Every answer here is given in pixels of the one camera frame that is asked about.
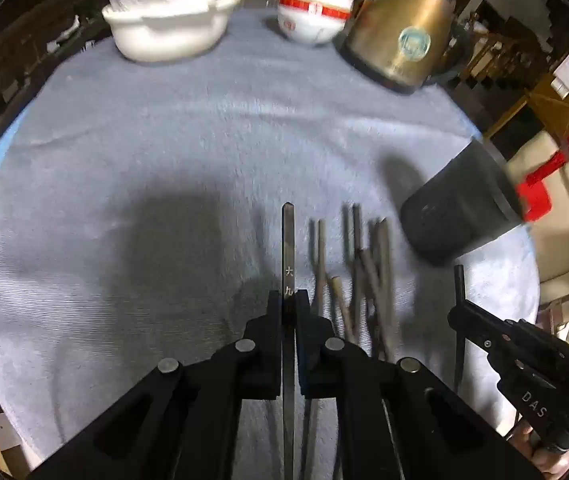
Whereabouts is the grey table cloth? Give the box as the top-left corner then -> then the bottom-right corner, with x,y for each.
0,0 -> 540,480

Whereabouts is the golden electric kettle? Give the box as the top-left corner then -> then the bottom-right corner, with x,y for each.
338,0 -> 471,96

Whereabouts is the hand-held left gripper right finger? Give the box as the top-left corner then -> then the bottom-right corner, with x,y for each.
294,289 -> 545,480

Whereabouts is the grey metal utensil holder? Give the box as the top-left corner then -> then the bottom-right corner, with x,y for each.
400,136 -> 524,267

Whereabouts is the plain black chopstick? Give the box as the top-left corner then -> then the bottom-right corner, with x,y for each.
453,265 -> 466,396

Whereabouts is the white bowl red band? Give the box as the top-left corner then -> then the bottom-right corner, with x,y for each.
278,0 -> 353,49

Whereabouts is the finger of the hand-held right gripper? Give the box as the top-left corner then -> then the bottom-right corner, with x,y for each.
447,301 -> 515,358

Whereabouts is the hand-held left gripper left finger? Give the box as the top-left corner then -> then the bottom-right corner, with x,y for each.
27,290 -> 285,480

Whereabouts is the cream chair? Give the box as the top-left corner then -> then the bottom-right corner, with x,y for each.
507,130 -> 569,311

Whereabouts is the white ceramic pot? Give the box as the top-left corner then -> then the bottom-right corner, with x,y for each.
102,0 -> 242,63

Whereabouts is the bunch of brown chopsticks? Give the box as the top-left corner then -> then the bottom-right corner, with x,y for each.
300,202 -> 401,480

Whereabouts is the dark engraved chopstick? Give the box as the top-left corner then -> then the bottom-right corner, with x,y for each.
282,202 -> 296,480

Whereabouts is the person's right hand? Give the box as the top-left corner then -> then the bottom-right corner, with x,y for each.
507,422 -> 569,476

